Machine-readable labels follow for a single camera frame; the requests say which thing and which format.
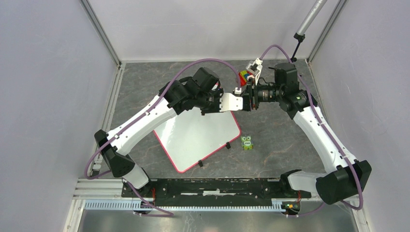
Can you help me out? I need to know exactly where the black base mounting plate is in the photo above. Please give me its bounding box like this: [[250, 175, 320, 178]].
[[121, 178, 311, 207]]

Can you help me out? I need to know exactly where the colourful toy brick stack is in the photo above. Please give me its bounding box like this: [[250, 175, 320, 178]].
[[239, 70, 254, 87]]

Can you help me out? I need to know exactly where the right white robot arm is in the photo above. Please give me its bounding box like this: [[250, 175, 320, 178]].
[[239, 60, 372, 210]]

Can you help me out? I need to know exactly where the grey slotted cable duct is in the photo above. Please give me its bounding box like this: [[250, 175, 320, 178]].
[[84, 200, 285, 213]]

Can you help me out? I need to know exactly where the purple cable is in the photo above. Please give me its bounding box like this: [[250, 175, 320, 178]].
[[259, 44, 364, 218], [84, 58, 241, 218]]

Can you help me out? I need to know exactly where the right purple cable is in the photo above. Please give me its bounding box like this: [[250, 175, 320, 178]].
[[259, 44, 364, 218]]

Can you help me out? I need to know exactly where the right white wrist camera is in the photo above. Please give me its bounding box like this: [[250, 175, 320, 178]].
[[246, 58, 263, 83]]

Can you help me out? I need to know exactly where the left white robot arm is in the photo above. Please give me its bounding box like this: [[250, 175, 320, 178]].
[[94, 67, 223, 197]]

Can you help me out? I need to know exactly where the green owl eraser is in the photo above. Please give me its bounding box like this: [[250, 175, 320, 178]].
[[241, 135, 253, 150]]

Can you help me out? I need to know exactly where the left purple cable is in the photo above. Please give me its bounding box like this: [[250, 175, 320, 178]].
[[84, 58, 241, 218]]

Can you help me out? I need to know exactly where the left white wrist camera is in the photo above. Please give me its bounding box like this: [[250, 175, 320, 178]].
[[219, 88, 243, 112]]

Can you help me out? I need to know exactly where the black tripod stand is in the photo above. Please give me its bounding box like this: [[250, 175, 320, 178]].
[[291, 0, 327, 62]]

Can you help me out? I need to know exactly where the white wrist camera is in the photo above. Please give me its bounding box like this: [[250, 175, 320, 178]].
[[219, 88, 243, 112], [246, 58, 263, 83]]

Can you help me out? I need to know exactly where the pink framed whiteboard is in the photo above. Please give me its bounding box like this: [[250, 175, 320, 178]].
[[153, 108, 241, 173]]

